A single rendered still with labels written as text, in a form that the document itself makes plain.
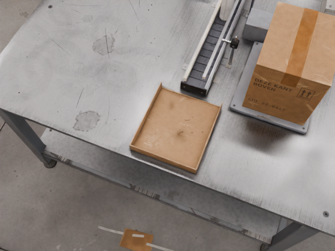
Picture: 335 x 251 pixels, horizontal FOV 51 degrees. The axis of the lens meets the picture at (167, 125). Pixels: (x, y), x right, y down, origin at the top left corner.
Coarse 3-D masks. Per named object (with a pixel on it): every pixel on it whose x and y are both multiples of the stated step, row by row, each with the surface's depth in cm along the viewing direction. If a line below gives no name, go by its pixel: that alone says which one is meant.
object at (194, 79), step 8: (240, 0) 159; (216, 16) 155; (232, 16) 155; (216, 24) 153; (224, 24) 153; (208, 32) 151; (216, 32) 151; (208, 40) 149; (216, 40) 149; (208, 48) 147; (200, 56) 145; (208, 56) 145; (216, 56) 145; (200, 64) 143; (192, 72) 141; (200, 72) 141; (208, 72) 141; (192, 80) 140; (200, 80) 140; (200, 88) 138
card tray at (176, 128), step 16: (160, 96) 142; (176, 96) 142; (160, 112) 138; (176, 112) 138; (192, 112) 138; (208, 112) 138; (144, 128) 135; (160, 128) 135; (176, 128) 135; (192, 128) 135; (208, 128) 135; (144, 144) 132; (160, 144) 132; (176, 144) 132; (192, 144) 132; (160, 160) 129; (176, 160) 129; (192, 160) 129
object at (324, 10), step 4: (324, 0) 161; (328, 0) 153; (332, 0) 153; (324, 4) 158; (328, 4) 152; (332, 4) 152; (324, 8) 155; (328, 8) 151; (332, 8) 151; (324, 12) 154; (328, 12) 153; (332, 12) 152
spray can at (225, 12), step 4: (224, 0) 144; (228, 0) 143; (232, 0) 144; (224, 4) 146; (228, 4) 145; (232, 4) 146; (220, 8) 151; (224, 8) 148; (228, 8) 147; (220, 12) 152; (224, 12) 149; (228, 12) 149; (220, 16) 153; (224, 16) 151; (224, 20) 153
